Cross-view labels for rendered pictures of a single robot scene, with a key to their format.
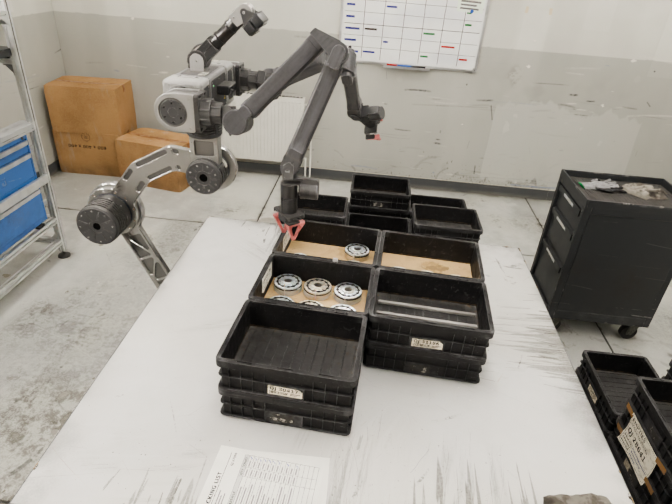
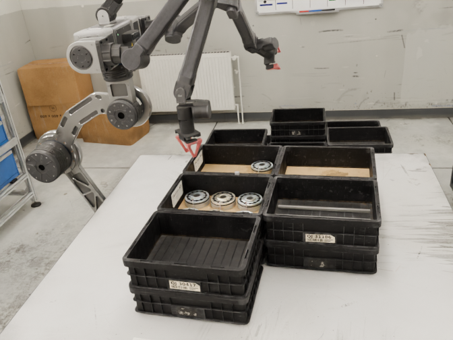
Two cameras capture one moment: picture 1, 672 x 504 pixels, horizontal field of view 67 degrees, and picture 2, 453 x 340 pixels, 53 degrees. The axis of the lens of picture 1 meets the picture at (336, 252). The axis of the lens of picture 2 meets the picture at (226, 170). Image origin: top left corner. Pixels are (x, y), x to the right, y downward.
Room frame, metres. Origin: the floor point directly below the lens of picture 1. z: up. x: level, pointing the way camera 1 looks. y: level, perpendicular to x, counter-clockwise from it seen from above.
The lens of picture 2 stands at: (-0.06, -0.24, 1.80)
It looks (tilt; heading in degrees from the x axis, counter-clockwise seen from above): 27 degrees down; 10
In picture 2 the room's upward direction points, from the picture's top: 6 degrees counter-clockwise
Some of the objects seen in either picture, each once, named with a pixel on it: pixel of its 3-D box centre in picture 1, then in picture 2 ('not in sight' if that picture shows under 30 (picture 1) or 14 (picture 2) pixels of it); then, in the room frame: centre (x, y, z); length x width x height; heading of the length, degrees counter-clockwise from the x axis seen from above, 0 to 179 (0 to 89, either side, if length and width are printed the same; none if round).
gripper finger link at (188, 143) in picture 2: (291, 226); (191, 145); (1.53, 0.16, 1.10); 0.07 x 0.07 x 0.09; 38
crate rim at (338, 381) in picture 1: (296, 339); (195, 239); (1.16, 0.10, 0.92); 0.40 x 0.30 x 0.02; 83
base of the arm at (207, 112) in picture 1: (210, 112); (112, 54); (1.60, 0.43, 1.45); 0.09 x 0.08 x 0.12; 177
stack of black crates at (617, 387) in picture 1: (622, 401); not in sight; (1.67, -1.34, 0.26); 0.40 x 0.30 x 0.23; 177
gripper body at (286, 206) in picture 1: (288, 205); (187, 127); (1.54, 0.17, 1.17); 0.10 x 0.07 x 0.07; 38
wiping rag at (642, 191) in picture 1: (644, 189); not in sight; (2.69, -1.71, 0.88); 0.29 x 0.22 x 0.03; 87
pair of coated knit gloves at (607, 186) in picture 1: (600, 184); not in sight; (2.74, -1.48, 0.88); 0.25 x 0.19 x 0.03; 87
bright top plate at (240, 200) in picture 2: (348, 290); (249, 199); (1.51, -0.05, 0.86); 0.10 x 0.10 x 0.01
